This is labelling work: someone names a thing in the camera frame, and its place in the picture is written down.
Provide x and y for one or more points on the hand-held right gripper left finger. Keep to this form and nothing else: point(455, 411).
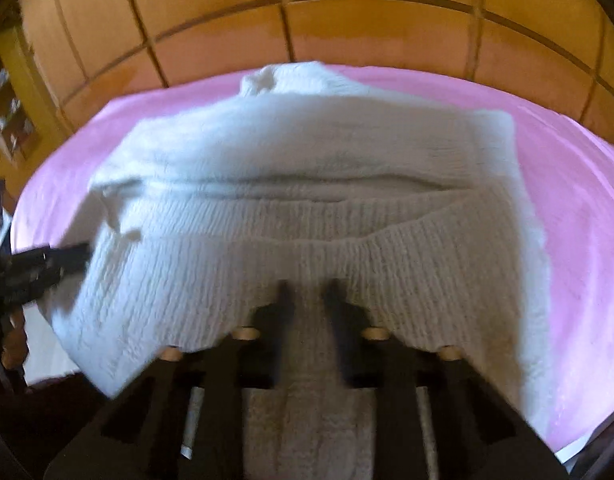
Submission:
point(279, 312)

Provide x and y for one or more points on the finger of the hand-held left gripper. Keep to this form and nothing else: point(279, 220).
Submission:
point(57, 259)

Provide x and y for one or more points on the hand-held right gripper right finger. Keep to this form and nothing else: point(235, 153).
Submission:
point(339, 312)

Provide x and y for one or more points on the white knit sweater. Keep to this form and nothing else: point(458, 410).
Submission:
point(297, 210)

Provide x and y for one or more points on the white bed sheet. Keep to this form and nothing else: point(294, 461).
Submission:
point(49, 350)

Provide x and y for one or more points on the wooden bookshelf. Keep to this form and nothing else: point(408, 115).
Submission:
point(9, 105)

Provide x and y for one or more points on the pink dotted blanket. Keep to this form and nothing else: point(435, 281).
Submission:
point(577, 200)

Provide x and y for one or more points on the wooden panelled wardrobe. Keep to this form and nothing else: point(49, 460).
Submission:
point(367, 15)

